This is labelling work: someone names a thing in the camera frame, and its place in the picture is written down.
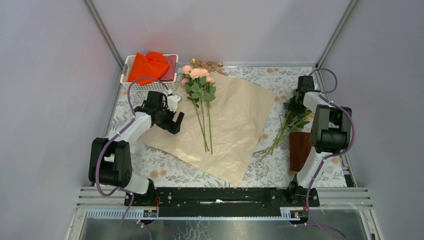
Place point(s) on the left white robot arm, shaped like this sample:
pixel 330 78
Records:
pixel 110 157

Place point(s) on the beige orange wrapping paper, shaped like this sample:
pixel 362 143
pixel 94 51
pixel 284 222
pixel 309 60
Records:
pixel 237 117

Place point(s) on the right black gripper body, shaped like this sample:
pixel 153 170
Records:
pixel 297 90

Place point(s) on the dark red cloth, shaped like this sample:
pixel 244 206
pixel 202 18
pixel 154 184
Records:
pixel 172 60

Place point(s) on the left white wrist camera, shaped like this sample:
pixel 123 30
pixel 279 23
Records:
pixel 172 101

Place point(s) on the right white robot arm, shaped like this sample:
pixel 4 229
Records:
pixel 330 133

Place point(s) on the orange cloth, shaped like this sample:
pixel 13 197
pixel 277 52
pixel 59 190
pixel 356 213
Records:
pixel 151 65

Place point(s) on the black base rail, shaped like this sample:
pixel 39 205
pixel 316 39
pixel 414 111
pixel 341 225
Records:
pixel 228 202

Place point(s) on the pink fake flower bunch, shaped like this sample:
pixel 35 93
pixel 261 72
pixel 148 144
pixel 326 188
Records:
pixel 293 120

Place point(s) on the tan ribbon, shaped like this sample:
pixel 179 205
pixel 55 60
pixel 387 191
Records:
pixel 213 66

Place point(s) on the floral table cloth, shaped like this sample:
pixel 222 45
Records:
pixel 273 170

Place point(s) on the brown wooden block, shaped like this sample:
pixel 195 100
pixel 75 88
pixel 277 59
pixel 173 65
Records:
pixel 299 150

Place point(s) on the white plastic basket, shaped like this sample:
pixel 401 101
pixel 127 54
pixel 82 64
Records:
pixel 154 86

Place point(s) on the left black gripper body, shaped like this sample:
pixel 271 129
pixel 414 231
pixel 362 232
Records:
pixel 165 117

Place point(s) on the pink rose stems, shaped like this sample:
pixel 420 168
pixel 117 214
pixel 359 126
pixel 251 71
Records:
pixel 200 88

